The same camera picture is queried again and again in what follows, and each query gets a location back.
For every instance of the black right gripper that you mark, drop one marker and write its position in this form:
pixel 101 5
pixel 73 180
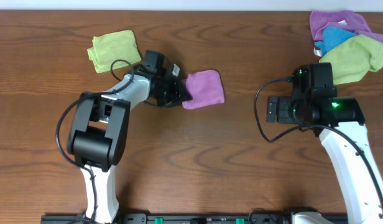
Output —
pixel 272 109

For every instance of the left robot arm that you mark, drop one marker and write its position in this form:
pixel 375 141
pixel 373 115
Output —
pixel 97 139

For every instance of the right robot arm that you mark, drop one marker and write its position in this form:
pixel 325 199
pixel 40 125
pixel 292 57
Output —
pixel 340 126

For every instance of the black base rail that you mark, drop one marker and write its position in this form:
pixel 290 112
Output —
pixel 140 218

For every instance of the crumpled purple cloth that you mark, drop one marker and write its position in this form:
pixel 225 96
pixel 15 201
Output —
pixel 345 19

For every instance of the crumpled green cloth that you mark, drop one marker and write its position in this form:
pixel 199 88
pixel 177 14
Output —
pixel 351 60

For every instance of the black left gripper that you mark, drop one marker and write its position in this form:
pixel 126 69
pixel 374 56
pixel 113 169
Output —
pixel 171 90

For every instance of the crumpled blue cloth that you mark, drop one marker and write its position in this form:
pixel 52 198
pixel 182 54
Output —
pixel 332 37

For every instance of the folded light green cloth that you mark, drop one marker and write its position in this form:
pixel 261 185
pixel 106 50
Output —
pixel 110 47

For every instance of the pink microfiber cloth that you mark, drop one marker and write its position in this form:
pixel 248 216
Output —
pixel 205 88

